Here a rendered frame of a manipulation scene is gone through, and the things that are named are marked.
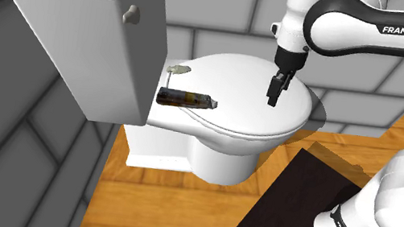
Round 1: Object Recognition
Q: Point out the white toilet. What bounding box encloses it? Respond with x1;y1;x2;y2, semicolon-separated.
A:
0;0;328;197

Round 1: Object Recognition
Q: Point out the pale grey spoon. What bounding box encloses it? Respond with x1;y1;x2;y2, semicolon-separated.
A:
163;61;193;93

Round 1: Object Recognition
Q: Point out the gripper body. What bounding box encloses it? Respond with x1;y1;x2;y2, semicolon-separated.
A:
271;44;311;81

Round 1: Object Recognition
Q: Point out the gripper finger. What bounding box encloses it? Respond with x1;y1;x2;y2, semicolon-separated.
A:
264;69;287;109
282;70;296;93

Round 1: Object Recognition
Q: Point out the dark brown bottle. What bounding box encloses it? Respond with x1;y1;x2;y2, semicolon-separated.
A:
155;85;220;114

